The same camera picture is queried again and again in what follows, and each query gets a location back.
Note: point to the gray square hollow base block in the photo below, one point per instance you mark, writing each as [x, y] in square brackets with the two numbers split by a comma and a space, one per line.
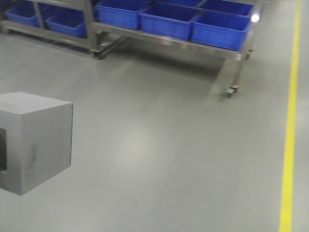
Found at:
[35, 140]

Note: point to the blue bin middle far cart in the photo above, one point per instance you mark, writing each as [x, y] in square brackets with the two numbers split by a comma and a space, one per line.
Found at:
[169, 20]

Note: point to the blue bin cart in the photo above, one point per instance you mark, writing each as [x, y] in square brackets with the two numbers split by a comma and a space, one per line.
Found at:
[122, 13]
[169, 20]

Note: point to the blue bin left far cart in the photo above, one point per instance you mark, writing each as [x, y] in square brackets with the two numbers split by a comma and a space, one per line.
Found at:
[122, 13]

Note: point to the blue bin on far cart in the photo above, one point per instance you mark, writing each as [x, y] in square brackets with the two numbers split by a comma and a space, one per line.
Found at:
[219, 29]

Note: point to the blue bin far left rack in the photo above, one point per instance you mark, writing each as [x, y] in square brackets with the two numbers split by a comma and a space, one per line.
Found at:
[68, 21]

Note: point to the cart caster wheel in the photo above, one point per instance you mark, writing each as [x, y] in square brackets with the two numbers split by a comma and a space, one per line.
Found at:
[232, 89]

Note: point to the steel wheeled cart rack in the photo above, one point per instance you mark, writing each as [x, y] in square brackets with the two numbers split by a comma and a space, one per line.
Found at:
[29, 16]

